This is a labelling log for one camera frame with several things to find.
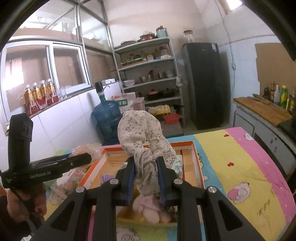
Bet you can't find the purple dress plush bunny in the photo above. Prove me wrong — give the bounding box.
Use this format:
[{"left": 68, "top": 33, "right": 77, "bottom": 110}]
[{"left": 100, "top": 174, "right": 115, "bottom": 184}]

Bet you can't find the pink dress plush bunny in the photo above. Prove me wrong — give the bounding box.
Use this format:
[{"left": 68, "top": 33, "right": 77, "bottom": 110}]
[{"left": 132, "top": 194, "right": 171, "bottom": 225}]

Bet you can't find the floral cream cloth scrunchie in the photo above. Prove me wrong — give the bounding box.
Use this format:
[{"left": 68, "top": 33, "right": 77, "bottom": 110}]
[{"left": 117, "top": 110, "right": 176, "bottom": 196}]

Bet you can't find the green printed tissue pack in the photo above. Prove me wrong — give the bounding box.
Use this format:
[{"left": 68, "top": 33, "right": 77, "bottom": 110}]
[{"left": 171, "top": 155, "right": 183, "bottom": 179}]

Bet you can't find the person's left hand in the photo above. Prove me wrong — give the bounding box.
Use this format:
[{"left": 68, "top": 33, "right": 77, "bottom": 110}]
[{"left": 7, "top": 183, "right": 47, "bottom": 223}]

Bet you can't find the floral tissue box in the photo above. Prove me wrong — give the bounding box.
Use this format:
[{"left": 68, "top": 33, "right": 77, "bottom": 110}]
[{"left": 51, "top": 168, "right": 88, "bottom": 199}]

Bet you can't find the orange shallow cardboard box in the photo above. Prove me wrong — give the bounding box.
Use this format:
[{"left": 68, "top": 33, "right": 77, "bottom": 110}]
[{"left": 79, "top": 141, "right": 207, "bottom": 226}]

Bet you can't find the colourful cartoon bed sheet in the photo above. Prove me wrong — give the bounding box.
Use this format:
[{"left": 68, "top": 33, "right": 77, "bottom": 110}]
[{"left": 47, "top": 127, "right": 295, "bottom": 240}]

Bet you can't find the blue water jug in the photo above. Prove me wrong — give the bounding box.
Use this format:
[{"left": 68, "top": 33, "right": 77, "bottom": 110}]
[{"left": 91, "top": 81, "right": 122, "bottom": 146}]

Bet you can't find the pack of drink bottles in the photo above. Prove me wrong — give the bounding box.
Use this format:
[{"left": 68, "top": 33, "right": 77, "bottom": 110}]
[{"left": 24, "top": 78, "right": 59, "bottom": 116}]

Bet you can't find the red plastic basin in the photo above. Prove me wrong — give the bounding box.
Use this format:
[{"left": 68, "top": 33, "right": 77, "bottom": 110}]
[{"left": 164, "top": 113, "right": 182, "bottom": 124}]

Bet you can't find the wooden cutting board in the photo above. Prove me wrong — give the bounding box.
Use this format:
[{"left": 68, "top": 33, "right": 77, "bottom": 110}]
[{"left": 233, "top": 97, "right": 292, "bottom": 128}]

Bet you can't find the metal storage shelf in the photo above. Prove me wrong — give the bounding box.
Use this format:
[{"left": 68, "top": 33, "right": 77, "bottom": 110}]
[{"left": 113, "top": 37, "right": 185, "bottom": 125}]

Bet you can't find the green yellow bottle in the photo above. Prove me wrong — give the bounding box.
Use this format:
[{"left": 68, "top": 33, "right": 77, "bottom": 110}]
[{"left": 280, "top": 85, "right": 288, "bottom": 109}]

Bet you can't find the black refrigerator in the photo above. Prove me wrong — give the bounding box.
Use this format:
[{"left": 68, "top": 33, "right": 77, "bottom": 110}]
[{"left": 182, "top": 43, "right": 228, "bottom": 130}]

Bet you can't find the glass jar red lid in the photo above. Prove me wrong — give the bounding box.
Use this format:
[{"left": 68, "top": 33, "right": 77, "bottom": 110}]
[{"left": 184, "top": 30, "right": 195, "bottom": 44}]

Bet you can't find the cardboard wall sheet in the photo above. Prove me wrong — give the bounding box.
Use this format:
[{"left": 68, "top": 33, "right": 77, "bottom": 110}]
[{"left": 255, "top": 43, "right": 296, "bottom": 95}]

